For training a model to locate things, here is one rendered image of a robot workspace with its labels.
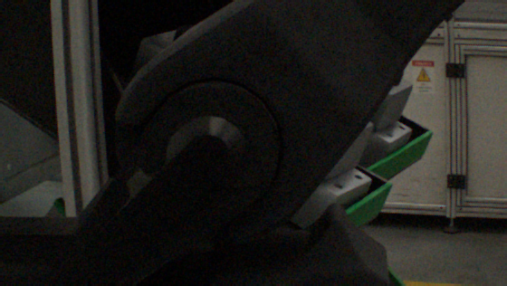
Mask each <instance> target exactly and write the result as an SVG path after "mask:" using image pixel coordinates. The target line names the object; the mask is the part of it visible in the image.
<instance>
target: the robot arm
mask: <svg viewBox="0 0 507 286"><path fill-rule="evenodd" d="M465 1H466V0H234V1H233V2H232V3H230V4H229V5H227V6H226V7H223V8H221V9H220V10H218V11H217V12H215V13H214V14H212V15H211V16H209V17H208V18H206V19H205V20H203V21H201V22H200V23H199V24H197V25H195V26H194V27H192V28H191V29H189V30H188V31H186V32H185V33H183V34H182V35H181V36H179V37H178V38H177V39H176V40H175V41H174V42H173V43H171V44H170V45H169V46H168V47H167V48H166V49H165V50H162V51H161V52H160V53H158V54H157V55H156V57H154V58H153V59H152V60H151V61H149V62H148V63H147V64H145V65H144V66H143V67H142V68H141V69H140V70H139V71H138V72H137V74H136V75H135V76H134V78H133V79H132V81H131V82H130V83H129V85H128V86H127V88H126V89H125V90H124V91H123V93H122V96H121V97H120V104H119V106H118V108H117V110H116V112H115V119H116V120H115V154H116V156H117V159H118V161H119V171H118V172H117V174H116V175H115V177H113V178H111V179H109V180H107V181H106V183H105V184H104V186H103V187H102V188H101V190H100V191H98V193H97V194H96V196H94V197H93V198H92V200H91V201H90V202H89V203H88V204H87V205H86V208H85V209H84V210H82V211H81V214H80V215H79V216H78V217H73V216H68V217H41V216H32V217H13V216H0V286H389V281H388V277H389V274H388V266H387V249H386V247H384V246H383V245H382V244H381V243H380V242H378V241H377V240H375V239H372V238H371V236H369V235H368V234H366V233H365V232H364V231H362V230H361V229H359V228H358V227H357V226H356V225H355V224H354V223H353V222H352V220H351V219H350V218H349V216H348V214H347V213H346V211H345V209H344V207H342V206H341V204H338V203H333V204H330V205H329V206H328V207H327V208H326V210H325V212H324V213H323V214H322V215H321V216H320V218H319V219H318V220H316V221H315V222H314V223H313V224H311V225H310V226H308V227H306V228H304V229H302V230H293V231H274V229H277V228H279V227H280V226H282V225H283V224H286V223H287V222H288V221H289V220H290V219H291V218H292V216H293V215H294V214H296V213H297V212H298V211H299V210H300V209H301V207H302V206H303V205H304V204H305V203H306V201H307V200H308V199H309V198H310V196H311V195H312V193H313V192H314V191H315V190H316V188H317V187H318V186H319V185H320V183H321V182H322V181H323V180H324V178H325V177H326V176H328V174H329V173H330V171H331V170H332V169H333V168H334V167H335V165H336V164H337V163H338V162H339V160H340V159H341V158H342V157H343V156H344V155H345V154H346V151H347V150H348V149H349V147H350V146H351V145H352V144H353V142H354V141H355V140H356V139H357V138H358V137H359V134H360V133H361V132H362V131H363V129H364V128H365V127H366V126H367V125H368V123H369V122H370V121H371V119H372V117H373V116H374V114H375V113H376V111H377V110H378V108H379V107H380V106H381V103H382V102H383V100H384V99H385V98H386V96H387V95H388V94H389V92H390V90H391V89H392V88H393V86H394V85H395V83H396V82H397V79H398V78H399V77H400V75H401V74H402V72H403V71H404V69H405V68H406V67H407V65H408V64H409V63H410V62H411V60H412V58H413V57H414V56H415V55H416V53H417V52H418V50H419V49H420V48H421V47H422V46H423V44H424V43H425V42H426V40H427V39H428V37H429V36H430V35H431V34H432V32H433V31H434V30H435V29H436V28H437V27H438V25H439V24H441V23H442V22H443V21H444V20H445V21H446V22H447V23H448V22H449V21H450V20H452V19H453V18H454V16H453V12H454V11H455V10H456V9H457V8H459V7H460V6H461V4H462V3H465ZM199 241H209V242H214V243H213V248H212V251H204V252H199V253H189V254H182V253H183V252H184V251H185V250H187V249H188V248H191V247H193V246H194V245H195V244H196V243H198V242H199Z"/></svg>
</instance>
